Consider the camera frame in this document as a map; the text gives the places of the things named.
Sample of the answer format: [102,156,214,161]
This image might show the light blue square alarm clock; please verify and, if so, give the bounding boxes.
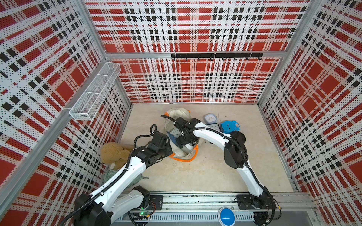
[204,113,218,125]

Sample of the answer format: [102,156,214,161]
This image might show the beige canvas bag orange handles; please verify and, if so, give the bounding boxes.
[164,108,199,162]

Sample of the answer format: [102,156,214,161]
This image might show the bright blue round alarm clock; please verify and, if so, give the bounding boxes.
[221,121,240,134]

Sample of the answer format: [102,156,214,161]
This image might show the white round clock black back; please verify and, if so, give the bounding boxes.
[230,131,246,145]

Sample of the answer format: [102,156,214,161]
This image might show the white round analog clock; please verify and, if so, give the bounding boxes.
[169,128,182,139]

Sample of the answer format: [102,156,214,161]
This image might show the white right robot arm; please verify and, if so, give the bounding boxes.
[173,117,276,210]

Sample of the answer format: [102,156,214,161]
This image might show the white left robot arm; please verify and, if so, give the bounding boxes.
[60,131,172,226]

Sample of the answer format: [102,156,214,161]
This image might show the dark blue plastic clock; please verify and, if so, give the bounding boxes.
[168,134,183,149]

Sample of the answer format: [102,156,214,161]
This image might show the tan plush toy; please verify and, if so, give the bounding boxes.
[100,142,131,170]

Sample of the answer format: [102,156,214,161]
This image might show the grey green cloth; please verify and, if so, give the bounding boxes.
[103,169,149,189]

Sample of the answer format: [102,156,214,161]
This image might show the blue round button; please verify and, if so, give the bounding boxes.
[218,207,236,226]

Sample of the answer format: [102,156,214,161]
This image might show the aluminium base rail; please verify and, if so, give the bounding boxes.
[136,192,323,226]

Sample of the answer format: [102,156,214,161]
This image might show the white wire mesh shelf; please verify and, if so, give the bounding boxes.
[69,62,121,121]

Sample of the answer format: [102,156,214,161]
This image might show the black wall hook rail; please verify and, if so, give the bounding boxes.
[171,52,264,59]

